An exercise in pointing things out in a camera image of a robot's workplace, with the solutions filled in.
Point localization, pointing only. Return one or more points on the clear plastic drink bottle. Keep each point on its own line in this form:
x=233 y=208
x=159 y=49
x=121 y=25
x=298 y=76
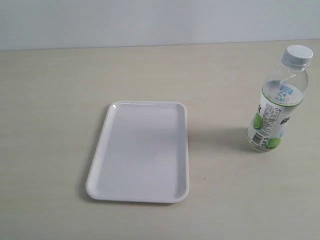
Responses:
x=281 y=94

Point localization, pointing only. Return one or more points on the white bottle cap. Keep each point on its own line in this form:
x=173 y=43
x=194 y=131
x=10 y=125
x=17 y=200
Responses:
x=297 y=57

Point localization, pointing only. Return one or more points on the white plastic tray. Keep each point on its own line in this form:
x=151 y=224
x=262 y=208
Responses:
x=141 y=154

